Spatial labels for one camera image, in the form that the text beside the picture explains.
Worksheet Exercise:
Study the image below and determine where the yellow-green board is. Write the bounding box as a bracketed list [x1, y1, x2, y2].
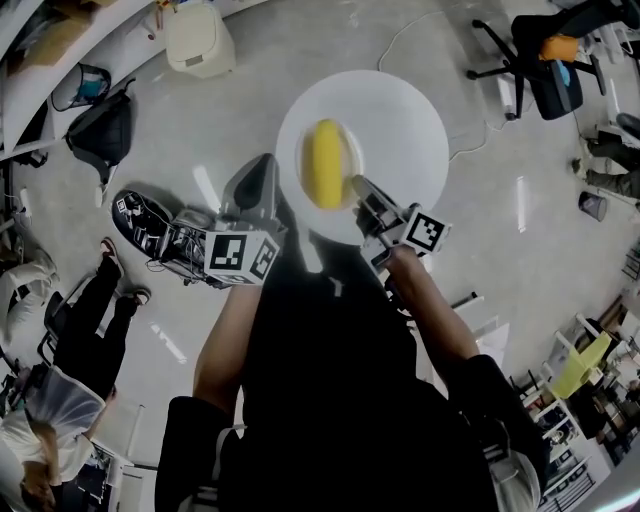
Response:
[549, 332, 614, 401]

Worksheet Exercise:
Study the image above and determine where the yellow corn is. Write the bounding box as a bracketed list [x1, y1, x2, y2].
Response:
[300, 118, 346, 209]

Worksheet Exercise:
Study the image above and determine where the grey device with tangled cables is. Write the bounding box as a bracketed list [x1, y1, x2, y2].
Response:
[147, 209, 226, 289]

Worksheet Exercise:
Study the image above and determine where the large cardboard box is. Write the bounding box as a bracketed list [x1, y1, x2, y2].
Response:
[14, 9, 86, 71]

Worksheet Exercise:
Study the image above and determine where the black sticker-covered case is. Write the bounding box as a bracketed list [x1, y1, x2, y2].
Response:
[110, 188, 174, 256]

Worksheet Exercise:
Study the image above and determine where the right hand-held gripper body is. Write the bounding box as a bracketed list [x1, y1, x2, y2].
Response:
[354, 197, 453, 274]

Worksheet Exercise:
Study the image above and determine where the person's left forearm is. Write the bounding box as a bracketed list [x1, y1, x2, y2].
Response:
[192, 282, 264, 416]

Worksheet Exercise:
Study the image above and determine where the orange cushion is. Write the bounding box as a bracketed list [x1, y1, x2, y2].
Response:
[542, 34, 584, 64]

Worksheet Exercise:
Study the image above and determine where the white storage rack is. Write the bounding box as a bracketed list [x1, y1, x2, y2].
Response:
[509, 279, 640, 501]

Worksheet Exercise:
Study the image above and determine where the beige plastic trash bin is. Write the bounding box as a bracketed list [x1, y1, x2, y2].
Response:
[164, 2, 237, 80]

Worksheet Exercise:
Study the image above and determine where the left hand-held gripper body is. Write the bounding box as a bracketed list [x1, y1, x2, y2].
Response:
[203, 153, 290, 287]

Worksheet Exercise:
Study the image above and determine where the white round plate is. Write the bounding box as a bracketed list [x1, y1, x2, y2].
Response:
[295, 119, 364, 214]

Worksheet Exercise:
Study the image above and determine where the black backpack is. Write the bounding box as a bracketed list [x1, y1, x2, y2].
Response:
[64, 79, 137, 189]

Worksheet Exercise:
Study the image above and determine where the white marble board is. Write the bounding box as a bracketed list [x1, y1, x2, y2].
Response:
[449, 294, 511, 351]

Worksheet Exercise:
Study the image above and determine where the black mesh wastebasket with teal bag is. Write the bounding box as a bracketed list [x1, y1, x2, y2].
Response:
[51, 62, 112, 112]

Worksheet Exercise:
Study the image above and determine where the black metal frame chair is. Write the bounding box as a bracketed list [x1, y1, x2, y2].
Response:
[37, 274, 119, 371]

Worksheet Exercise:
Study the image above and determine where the person's right forearm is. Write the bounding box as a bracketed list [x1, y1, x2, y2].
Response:
[387, 244, 479, 401]

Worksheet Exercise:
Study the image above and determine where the round white table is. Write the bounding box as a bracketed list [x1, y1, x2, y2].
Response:
[274, 69, 450, 246]

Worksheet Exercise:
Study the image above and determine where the white floor cable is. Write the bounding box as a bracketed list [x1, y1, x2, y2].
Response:
[377, 9, 506, 164]

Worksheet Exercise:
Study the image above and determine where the person's black clothing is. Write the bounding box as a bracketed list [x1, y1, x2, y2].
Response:
[154, 197, 551, 512]

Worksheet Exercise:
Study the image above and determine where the white shelf unit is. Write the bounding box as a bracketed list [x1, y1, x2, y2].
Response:
[0, 0, 251, 161]

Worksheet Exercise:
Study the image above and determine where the black office chair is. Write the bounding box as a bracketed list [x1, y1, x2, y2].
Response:
[467, 0, 640, 121]

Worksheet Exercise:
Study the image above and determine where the grey shoulder bag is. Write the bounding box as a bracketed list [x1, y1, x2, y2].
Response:
[492, 449, 542, 512]

